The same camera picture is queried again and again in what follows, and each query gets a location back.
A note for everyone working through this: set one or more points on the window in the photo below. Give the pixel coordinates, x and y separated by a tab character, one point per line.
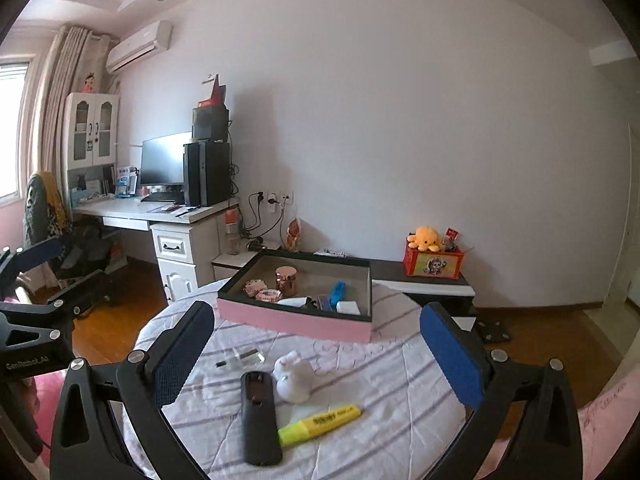
11	130

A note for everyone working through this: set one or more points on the white door frame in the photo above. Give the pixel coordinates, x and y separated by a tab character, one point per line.
622	170

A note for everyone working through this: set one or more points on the white glass-door cabinet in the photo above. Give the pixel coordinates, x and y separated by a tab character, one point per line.
92	132

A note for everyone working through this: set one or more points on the clear glass bottle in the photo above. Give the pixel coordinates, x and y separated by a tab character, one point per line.
245	358

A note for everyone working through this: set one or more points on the blue packet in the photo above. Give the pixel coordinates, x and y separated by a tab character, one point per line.
126	181

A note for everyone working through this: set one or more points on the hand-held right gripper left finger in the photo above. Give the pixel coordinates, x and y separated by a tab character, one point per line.
182	355

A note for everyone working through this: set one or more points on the black computer tower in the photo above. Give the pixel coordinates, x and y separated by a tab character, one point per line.
206	172

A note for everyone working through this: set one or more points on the pink embroidered blanket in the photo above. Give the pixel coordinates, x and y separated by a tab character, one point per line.
600	435

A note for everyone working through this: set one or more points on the white air conditioner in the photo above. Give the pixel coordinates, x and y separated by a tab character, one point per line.
140	47

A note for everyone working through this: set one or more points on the pink storage box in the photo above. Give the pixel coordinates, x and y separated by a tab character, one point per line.
295	322

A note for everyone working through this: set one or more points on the beige curtain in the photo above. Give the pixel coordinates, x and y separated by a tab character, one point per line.
60	90

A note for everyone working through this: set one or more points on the white rabbit figurine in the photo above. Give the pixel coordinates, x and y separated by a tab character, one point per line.
295	377

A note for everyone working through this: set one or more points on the black computer monitor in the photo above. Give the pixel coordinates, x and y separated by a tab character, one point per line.
165	162

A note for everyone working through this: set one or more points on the rose gold jar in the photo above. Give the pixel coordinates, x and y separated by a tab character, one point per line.
287	281

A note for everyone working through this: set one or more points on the small brown figurine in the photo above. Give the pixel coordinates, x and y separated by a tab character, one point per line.
295	234

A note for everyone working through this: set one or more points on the red paper bag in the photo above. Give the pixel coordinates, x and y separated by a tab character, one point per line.
215	92

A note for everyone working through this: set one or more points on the yellow octopus plush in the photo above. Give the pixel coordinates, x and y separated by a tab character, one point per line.
425	238

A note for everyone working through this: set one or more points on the yellow highlighter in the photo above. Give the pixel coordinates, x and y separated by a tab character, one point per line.
320	424

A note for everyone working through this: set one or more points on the black box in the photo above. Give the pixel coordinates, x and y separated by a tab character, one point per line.
210	124

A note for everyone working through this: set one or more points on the black floor scale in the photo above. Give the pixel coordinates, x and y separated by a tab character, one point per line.
492	331

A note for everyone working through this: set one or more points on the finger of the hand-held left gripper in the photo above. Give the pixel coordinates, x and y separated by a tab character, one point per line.
42	252
85	292

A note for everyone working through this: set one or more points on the pink cloth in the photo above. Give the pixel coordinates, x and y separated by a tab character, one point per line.
50	410

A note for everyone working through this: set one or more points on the black and white low cabinet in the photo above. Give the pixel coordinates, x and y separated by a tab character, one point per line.
425	287

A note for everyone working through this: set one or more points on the red printed box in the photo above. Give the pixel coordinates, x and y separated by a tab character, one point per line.
432	264

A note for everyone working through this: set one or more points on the orange drink bottle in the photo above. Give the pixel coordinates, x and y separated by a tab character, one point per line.
232	230

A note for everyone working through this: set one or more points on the white desk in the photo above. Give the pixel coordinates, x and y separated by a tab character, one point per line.
175	240

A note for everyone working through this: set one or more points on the pink doll sticker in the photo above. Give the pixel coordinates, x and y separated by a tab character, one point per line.
90	82

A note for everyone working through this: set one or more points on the blue highlighter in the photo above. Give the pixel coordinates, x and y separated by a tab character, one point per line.
338	292

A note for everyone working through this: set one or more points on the black remote control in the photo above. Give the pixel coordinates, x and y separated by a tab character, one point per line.
260	417

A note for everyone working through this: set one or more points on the chair with clothes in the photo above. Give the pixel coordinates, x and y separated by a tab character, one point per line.
60	240

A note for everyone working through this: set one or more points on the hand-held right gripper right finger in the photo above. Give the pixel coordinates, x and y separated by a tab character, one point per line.
452	355

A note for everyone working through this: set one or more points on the white wall outlets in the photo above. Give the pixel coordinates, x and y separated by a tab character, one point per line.
272	196

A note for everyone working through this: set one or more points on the small white box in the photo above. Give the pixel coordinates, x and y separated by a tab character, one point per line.
348	307

